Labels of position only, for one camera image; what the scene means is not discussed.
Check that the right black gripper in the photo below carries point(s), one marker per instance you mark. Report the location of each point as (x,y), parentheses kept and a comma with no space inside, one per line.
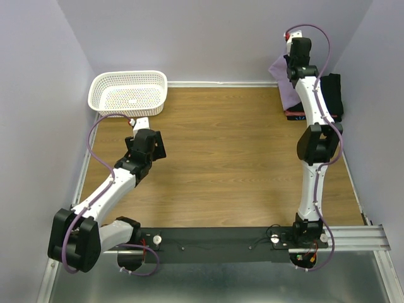
(287,59)

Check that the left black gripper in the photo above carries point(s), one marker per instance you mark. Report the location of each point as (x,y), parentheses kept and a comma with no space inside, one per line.
(159,151)

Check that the purple t-shirt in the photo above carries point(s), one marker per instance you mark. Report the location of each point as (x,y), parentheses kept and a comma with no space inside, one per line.
(288,95)

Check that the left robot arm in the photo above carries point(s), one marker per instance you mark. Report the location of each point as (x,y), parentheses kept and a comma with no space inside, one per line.
(78,236)

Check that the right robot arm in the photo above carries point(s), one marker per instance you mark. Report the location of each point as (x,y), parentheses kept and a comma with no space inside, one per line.
(317,145)

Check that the black folded t-shirt top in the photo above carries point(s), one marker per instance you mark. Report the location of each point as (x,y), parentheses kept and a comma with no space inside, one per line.
(331,90)

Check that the black folded t-shirt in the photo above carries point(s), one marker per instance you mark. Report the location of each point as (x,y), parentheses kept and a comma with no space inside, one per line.
(337,118)
(331,90)

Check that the red folded t-shirt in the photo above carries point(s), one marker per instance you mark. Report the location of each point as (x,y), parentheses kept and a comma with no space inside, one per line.
(292,115)

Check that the white perforated plastic basket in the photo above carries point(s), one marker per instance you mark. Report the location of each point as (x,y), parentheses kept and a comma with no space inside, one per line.
(132,93)

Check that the black folded t-shirt bottom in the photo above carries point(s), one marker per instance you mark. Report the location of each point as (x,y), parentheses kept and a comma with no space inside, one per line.
(337,118)

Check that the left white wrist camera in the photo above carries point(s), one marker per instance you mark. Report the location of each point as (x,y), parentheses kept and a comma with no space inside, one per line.
(138,124)

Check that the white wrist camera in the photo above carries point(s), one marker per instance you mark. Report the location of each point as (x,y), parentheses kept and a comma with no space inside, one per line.
(289,36)
(138,124)

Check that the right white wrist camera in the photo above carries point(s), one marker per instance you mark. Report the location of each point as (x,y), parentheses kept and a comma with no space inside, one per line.
(289,36)

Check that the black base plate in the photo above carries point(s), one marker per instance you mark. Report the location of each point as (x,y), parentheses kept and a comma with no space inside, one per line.
(274,244)

